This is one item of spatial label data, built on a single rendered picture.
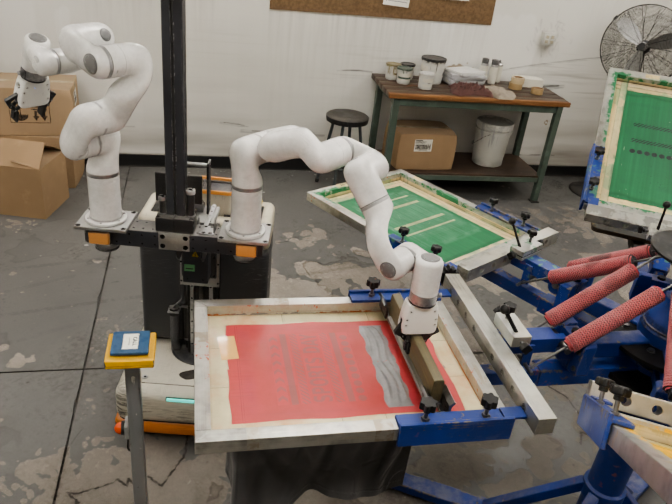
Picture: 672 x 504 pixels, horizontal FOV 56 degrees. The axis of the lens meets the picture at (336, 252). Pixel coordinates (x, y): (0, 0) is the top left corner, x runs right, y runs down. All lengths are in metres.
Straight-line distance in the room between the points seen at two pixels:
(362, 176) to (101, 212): 0.85
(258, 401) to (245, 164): 0.69
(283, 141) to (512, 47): 4.24
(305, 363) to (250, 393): 0.20
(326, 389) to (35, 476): 1.50
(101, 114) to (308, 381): 0.92
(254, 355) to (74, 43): 0.95
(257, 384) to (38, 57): 1.14
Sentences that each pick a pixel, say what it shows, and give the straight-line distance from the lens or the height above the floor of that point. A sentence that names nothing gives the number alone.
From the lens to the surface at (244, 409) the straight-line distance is 1.66.
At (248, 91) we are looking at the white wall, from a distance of 5.38.
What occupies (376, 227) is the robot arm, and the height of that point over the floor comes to 1.36.
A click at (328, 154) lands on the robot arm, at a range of 1.72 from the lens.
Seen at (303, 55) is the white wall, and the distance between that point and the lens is 5.35.
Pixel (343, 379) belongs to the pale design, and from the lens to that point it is 1.77.
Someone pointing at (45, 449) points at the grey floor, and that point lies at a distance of 3.00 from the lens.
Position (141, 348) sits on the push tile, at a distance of 1.84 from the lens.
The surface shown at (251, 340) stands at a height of 0.96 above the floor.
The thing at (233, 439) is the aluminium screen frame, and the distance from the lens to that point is 1.54.
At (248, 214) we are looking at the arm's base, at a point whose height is 1.22.
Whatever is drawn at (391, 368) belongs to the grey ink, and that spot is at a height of 0.96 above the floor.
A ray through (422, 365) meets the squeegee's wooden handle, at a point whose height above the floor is 1.04.
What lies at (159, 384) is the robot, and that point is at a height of 0.28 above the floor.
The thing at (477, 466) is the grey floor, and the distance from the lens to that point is 3.00.
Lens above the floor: 2.09
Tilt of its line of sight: 29 degrees down
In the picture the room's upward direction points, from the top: 7 degrees clockwise
